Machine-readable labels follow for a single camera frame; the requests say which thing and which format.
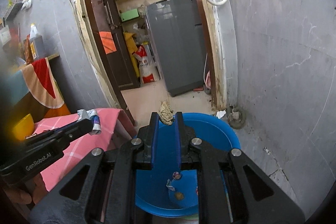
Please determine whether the wall spice shelf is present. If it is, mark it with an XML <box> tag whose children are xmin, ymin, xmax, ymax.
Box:
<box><xmin>2</xmin><ymin>0</ymin><xmax>30</xmax><ymax>21</ymax></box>

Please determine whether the white red rice sack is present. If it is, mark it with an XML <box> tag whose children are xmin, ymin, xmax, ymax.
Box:
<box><xmin>133</xmin><ymin>45</ymin><xmax>159</xmax><ymax>84</ymax></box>

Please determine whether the pink checked tablecloth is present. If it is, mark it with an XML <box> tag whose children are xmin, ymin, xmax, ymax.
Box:
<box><xmin>41</xmin><ymin>108</ymin><xmax>137</xmax><ymax>191</ymax></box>

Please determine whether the green storage box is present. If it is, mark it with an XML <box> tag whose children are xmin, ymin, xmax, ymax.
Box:
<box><xmin>120</xmin><ymin>9</ymin><xmax>139</xmax><ymax>22</ymax></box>

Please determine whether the brown paper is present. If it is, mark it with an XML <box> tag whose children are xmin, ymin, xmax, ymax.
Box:
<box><xmin>158</xmin><ymin>101</ymin><xmax>174</xmax><ymax>126</ymax></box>

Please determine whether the silver blue wrapper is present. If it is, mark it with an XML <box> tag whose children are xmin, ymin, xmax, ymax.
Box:
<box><xmin>77</xmin><ymin>109</ymin><xmax>101</xmax><ymax>135</ymax></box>

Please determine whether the yellow plastic bowl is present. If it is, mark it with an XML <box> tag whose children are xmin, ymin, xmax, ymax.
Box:
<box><xmin>12</xmin><ymin>114</ymin><xmax>35</xmax><ymax>141</ymax></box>

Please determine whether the large oil jug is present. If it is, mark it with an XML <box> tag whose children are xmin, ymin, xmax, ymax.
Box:
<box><xmin>29</xmin><ymin>23</ymin><xmax>46</xmax><ymax>61</ymax></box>

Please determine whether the blue plastic bucket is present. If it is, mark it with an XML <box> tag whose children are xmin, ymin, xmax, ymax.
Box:
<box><xmin>135</xmin><ymin>113</ymin><xmax>240</xmax><ymax>218</ymax></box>

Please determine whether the blue brown striped cloth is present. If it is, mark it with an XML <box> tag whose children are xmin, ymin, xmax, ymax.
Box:
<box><xmin>0</xmin><ymin>57</ymin><xmax>71</xmax><ymax>130</ymax></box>

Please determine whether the dark wooden door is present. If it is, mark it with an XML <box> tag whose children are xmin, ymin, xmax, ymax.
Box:
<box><xmin>91</xmin><ymin>0</ymin><xmax>139</xmax><ymax>90</ymax></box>

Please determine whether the grey refrigerator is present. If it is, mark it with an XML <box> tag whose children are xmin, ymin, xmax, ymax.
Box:
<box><xmin>146</xmin><ymin>0</ymin><xmax>207</xmax><ymax>97</ymax></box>

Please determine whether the trash in bucket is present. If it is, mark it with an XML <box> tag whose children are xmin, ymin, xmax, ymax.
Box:
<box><xmin>166</xmin><ymin>172</ymin><xmax>185</xmax><ymax>201</ymax></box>

